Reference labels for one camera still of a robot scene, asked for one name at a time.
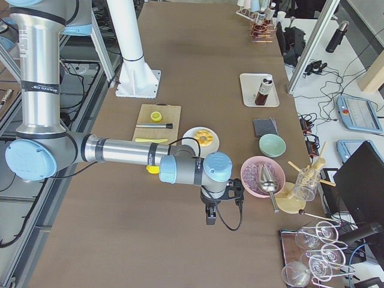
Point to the wine glass front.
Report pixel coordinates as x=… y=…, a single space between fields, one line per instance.
x=296 y=274

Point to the white round plate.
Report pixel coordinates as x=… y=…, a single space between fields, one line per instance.
x=209 y=146

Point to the green bowl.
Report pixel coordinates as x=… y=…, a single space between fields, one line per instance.
x=272 y=145

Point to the clear glass mug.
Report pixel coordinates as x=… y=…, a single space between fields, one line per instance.
x=306 y=184

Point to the black monitor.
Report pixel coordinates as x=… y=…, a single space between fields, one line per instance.
x=360 y=184

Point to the blue teach pendant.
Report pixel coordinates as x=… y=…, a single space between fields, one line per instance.
x=346 y=148
x=358 y=114

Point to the black thermos bottle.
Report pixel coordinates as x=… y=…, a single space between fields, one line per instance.
x=337 y=37

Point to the half lemon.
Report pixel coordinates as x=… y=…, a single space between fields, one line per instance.
x=156 y=116

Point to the yellow plastic knife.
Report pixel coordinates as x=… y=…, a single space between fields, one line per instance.
x=142 y=140

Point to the dark tea bottle on tray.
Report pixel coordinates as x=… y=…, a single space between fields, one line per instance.
x=264 y=90

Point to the bottle in wire rack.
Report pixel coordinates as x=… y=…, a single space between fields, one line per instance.
x=260 y=18

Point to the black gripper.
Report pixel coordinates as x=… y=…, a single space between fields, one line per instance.
x=209 y=201

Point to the black glass rack tray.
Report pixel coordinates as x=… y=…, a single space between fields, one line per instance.
x=289 y=249

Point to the wooden cutting board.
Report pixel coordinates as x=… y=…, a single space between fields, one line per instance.
x=171 y=114

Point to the grey cloth coaster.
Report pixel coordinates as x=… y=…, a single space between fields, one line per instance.
x=265 y=126

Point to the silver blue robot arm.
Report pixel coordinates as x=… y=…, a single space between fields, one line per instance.
x=43 y=146

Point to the wine glass middle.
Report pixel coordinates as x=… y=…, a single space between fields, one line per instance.
x=329 y=253

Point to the steel ice scoop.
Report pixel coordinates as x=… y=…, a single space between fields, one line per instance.
x=268 y=184

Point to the copper wire bottle rack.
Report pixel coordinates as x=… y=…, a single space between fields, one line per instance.
x=264 y=33

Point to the pink bowl with ice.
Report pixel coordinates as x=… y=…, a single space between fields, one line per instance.
x=250 y=171

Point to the wine glass lower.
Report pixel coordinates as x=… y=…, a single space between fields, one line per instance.
x=320 y=268

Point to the whole yellow lemon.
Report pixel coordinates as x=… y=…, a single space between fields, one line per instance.
x=153 y=169

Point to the wine glass upper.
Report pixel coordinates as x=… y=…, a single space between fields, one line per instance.
x=311 y=237

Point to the wooden cup stand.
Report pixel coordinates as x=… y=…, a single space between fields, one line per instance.
x=294 y=197

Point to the wine glass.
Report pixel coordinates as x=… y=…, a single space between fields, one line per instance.
x=311 y=237
x=320 y=268
x=296 y=274
x=329 y=253

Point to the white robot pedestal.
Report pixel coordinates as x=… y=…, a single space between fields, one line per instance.
x=136 y=79

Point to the steel muddler bar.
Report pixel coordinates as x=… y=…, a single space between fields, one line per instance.
x=155 y=125

